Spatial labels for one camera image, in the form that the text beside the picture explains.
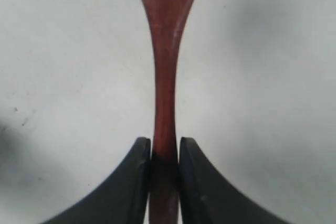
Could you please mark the brown wooden spoon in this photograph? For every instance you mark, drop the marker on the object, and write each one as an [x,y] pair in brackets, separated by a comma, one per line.
[167,19]

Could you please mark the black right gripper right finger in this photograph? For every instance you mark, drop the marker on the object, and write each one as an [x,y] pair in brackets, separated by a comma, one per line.
[207,197]

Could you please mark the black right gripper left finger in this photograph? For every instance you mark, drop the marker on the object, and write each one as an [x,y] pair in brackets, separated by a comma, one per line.
[121,198]

